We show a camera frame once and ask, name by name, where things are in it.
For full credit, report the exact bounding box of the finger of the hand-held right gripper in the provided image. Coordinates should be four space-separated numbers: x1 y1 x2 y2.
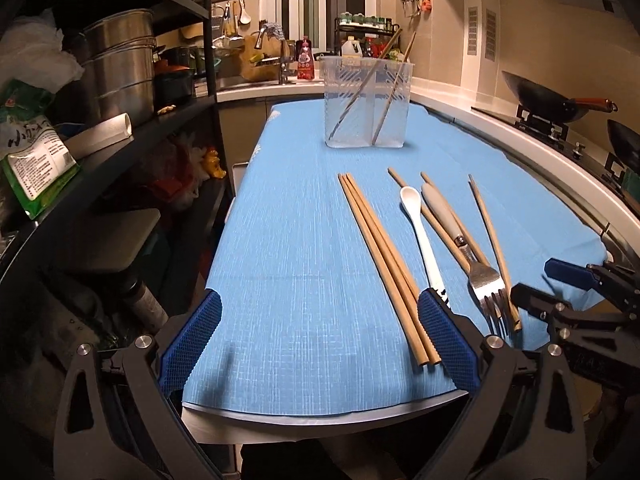
544 258 640 307
509 283 640 357

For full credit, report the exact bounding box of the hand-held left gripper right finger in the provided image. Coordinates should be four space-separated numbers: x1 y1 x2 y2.
416 287 588 480

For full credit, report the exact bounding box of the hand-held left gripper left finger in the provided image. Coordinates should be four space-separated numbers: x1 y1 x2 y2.
52 287 223 480

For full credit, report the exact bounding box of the white ceramic spoon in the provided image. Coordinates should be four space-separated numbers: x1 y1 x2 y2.
400 186 451 308

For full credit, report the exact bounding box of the clear plastic utensil holder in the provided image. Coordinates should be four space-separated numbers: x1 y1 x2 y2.
319 56 417 149

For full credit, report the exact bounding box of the dark glass bottle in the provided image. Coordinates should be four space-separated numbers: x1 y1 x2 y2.
120 275 171 331

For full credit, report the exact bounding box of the grey flat board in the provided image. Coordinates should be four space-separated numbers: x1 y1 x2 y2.
55 207 161 276

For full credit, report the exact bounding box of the blue tablecloth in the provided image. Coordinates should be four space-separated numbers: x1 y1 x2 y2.
181 97 608 417

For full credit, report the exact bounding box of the small black wok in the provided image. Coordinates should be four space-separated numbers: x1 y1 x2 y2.
606 120 640 171

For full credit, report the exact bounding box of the red plastic bag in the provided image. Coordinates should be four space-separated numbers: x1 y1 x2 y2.
135 135 211 211

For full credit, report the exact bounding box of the black gas stove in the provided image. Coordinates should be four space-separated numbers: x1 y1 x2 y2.
470 105 640 211

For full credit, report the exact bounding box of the yellow toy figure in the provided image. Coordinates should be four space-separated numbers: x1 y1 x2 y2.
200 146 227 180

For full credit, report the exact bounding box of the black metal shelf rack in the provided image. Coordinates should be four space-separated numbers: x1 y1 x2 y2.
0 0 236 311

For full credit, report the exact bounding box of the white paper roll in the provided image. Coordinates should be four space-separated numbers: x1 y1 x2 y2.
62 112 133 158

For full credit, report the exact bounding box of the green food packet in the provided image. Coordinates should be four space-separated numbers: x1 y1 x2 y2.
0 80 81 221

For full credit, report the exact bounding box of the steel kitchen sink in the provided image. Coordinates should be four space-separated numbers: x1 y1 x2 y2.
215 75 281 92

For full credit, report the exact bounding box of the orange-lidded black pot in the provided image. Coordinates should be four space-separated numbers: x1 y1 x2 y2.
152 57 197 106

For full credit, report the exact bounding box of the large steel stockpot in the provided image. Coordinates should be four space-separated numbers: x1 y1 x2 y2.
80 42 158 123

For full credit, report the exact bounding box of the wooden cutting board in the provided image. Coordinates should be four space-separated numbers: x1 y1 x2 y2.
240 35 283 82

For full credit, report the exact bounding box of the chrome kitchen faucet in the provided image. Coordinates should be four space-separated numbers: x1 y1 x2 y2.
250 30 296 86

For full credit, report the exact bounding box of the red dish soap bottle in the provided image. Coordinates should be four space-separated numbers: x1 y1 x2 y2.
296 36 315 81

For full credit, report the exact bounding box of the steel steamer pot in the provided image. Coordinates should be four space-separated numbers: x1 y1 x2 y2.
80 9 156 53

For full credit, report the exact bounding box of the row of green-lidded jars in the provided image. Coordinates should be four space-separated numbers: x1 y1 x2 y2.
337 11 393 28

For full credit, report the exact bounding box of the white plastic bag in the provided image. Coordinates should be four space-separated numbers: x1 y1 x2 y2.
0 10 86 91

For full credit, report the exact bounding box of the black spice rack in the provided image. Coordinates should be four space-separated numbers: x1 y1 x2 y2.
334 12 401 61

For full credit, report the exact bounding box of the white-framed window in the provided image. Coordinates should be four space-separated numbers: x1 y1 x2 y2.
260 0 371 56

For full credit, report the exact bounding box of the black wok red handle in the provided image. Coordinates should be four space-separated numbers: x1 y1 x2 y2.
501 71 619 126

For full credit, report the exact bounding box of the grey wall vent plate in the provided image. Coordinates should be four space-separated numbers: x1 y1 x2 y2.
485 8 499 61
466 6 480 56

